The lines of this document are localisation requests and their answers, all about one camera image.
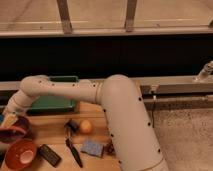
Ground blue sponge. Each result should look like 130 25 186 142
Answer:
81 139 104 157

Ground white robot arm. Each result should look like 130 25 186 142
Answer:
3 75 169 171

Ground black rectangular remote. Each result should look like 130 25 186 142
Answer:
39 144 61 167

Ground purple bowl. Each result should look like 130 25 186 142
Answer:
0 116 30 144

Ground small black red object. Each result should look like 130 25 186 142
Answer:
66 119 79 133

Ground orange bowl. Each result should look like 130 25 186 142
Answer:
5 139 37 171

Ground green plastic tray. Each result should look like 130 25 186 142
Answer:
27 75 80 114

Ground orange round fruit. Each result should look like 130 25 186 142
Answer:
79 120 93 134

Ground dark grape bunch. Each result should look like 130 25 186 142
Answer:
104 140 115 155

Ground black handled knife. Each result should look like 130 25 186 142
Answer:
65 128 83 168

